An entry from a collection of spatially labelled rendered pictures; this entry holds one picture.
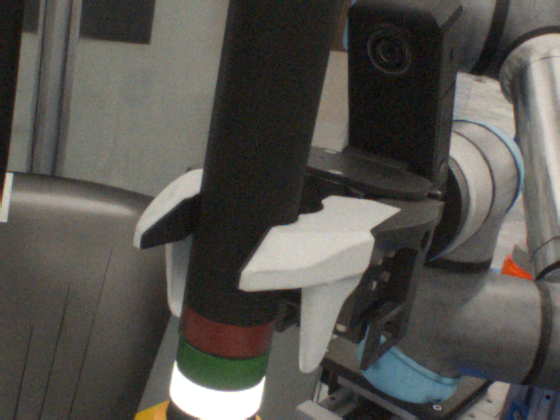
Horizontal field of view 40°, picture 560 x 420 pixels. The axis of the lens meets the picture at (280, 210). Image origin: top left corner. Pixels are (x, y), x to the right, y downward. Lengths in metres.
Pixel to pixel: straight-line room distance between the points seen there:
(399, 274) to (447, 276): 0.15
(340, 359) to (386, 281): 0.81
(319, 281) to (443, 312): 0.27
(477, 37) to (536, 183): 0.20
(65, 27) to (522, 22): 0.59
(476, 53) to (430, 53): 0.48
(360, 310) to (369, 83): 0.10
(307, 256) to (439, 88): 0.13
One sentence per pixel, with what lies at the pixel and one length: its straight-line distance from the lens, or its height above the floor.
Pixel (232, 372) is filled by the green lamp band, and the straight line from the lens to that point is 0.27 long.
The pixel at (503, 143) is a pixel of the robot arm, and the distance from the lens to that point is 0.53.
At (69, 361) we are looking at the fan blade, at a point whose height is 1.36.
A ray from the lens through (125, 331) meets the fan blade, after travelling 0.41.
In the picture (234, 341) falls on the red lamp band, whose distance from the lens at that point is 0.27.
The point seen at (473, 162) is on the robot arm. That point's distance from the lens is 0.44.
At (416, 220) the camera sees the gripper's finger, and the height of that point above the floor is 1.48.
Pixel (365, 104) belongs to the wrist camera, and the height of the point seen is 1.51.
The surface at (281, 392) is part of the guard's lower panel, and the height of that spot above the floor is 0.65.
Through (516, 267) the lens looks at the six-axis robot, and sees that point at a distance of 4.42.
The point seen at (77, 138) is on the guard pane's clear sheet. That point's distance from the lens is 1.14.
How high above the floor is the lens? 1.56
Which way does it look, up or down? 17 degrees down
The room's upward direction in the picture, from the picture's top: 11 degrees clockwise
